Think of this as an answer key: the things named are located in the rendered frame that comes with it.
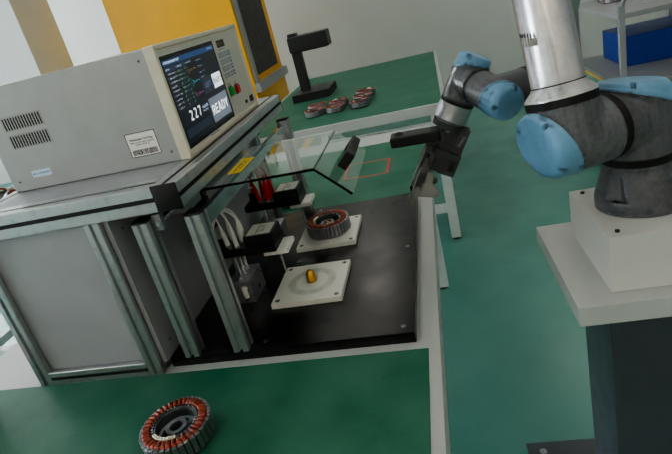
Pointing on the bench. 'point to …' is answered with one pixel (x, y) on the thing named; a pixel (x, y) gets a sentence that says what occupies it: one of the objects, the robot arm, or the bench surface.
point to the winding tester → (111, 113)
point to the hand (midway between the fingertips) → (410, 195)
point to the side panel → (74, 308)
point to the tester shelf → (130, 185)
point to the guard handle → (349, 153)
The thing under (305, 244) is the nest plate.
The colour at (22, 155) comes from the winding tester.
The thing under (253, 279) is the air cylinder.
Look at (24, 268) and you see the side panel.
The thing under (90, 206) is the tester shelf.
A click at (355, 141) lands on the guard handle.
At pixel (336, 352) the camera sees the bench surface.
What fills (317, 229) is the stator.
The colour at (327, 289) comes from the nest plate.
